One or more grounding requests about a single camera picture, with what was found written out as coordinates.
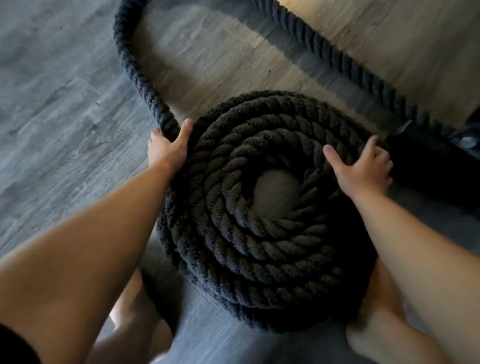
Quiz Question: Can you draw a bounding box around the person's left hand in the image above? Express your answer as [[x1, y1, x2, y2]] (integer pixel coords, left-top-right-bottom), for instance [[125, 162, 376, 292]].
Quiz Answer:
[[148, 118, 194, 175]]

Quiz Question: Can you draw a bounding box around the person's right hand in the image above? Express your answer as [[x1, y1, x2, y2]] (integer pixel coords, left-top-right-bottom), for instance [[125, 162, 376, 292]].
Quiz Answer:
[[322, 135, 394, 200]]

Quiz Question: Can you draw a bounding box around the thick black braided rope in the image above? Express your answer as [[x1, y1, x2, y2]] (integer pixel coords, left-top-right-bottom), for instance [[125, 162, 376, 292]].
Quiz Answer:
[[113, 0, 457, 335]]

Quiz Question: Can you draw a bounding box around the person's left forearm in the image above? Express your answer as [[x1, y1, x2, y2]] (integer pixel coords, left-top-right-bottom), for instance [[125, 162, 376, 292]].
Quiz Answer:
[[0, 165, 181, 364]]

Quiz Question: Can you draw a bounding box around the person's right forearm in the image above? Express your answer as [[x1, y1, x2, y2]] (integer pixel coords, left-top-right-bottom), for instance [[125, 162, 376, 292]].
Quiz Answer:
[[350, 189, 480, 364]]

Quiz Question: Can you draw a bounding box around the black equipment base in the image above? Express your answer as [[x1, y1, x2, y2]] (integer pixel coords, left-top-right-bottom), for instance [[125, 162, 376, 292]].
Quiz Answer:
[[388, 125, 480, 209]]

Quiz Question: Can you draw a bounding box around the grey metal fitting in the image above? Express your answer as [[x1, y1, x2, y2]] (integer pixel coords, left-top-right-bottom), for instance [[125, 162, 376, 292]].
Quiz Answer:
[[449, 128, 480, 151]]

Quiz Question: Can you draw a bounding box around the person's right leg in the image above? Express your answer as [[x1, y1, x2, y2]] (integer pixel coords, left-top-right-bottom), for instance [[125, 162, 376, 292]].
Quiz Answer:
[[346, 259, 452, 364]]

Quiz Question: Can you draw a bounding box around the person's leg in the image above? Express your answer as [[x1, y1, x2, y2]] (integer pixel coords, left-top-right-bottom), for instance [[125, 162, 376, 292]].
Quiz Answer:
[[85, 268, 174, 364], [346, 259, 452, 364]]

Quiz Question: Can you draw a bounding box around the person's left leg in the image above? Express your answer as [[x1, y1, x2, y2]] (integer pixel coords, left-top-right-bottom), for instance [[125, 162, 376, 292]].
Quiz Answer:
[[85, 268, 174, 364]]

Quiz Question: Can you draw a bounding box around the black sleeve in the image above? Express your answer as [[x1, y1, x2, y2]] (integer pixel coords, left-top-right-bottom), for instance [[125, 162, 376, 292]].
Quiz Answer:
[[0, 322, 41, 364]]

